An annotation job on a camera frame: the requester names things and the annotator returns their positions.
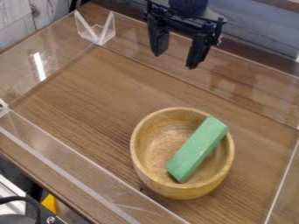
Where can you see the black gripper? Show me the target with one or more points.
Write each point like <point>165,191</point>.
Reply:
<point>190,18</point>

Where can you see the brown wooden bowl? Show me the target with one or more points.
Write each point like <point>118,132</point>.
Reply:
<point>157,137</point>

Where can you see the green rectangular block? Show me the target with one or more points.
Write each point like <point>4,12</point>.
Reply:
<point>196,148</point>

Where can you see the yellow black device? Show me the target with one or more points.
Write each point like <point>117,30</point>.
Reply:
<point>54,213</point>

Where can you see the clear acrylic corner bracket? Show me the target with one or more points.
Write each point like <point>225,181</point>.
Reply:
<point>97,34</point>

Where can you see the clear acrylic enclosure walls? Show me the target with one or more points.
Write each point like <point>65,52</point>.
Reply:
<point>74,97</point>

